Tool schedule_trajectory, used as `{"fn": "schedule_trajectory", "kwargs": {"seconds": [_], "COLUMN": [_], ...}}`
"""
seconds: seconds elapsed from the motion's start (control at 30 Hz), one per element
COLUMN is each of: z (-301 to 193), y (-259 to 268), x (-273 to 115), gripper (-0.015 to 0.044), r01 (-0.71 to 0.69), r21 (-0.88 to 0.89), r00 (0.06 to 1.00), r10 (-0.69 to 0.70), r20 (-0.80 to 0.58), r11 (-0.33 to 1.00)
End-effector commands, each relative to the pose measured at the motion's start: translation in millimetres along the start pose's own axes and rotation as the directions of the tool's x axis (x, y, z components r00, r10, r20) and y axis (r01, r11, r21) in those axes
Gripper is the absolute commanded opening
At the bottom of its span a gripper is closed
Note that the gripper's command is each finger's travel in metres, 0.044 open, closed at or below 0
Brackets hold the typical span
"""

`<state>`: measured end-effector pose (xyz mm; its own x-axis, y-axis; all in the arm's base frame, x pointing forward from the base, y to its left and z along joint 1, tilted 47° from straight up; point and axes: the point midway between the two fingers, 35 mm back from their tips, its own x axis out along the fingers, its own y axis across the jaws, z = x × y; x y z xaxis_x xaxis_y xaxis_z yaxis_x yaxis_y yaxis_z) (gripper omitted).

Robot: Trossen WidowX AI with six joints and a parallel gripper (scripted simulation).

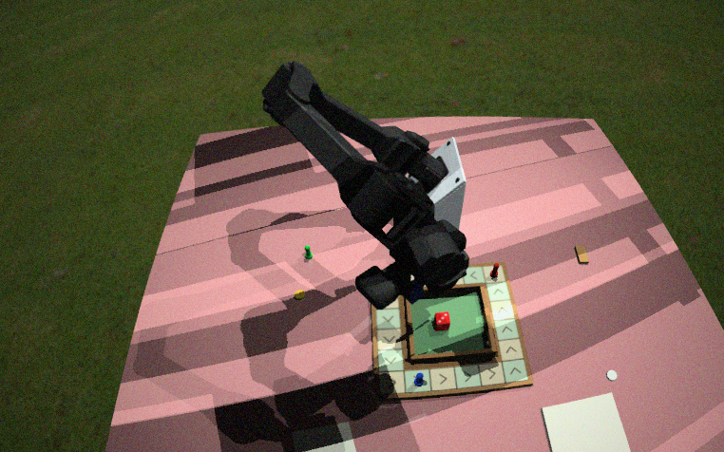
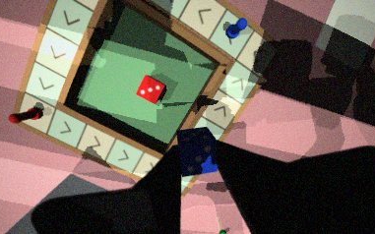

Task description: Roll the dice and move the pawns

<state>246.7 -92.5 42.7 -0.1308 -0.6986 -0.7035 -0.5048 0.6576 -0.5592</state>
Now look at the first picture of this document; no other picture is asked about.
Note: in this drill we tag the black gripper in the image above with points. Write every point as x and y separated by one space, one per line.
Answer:
382 288

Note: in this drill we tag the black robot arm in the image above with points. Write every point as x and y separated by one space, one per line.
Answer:
374 192

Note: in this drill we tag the red die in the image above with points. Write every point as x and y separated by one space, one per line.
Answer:
441 321

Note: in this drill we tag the blue die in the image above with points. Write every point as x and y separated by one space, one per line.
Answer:
416 293

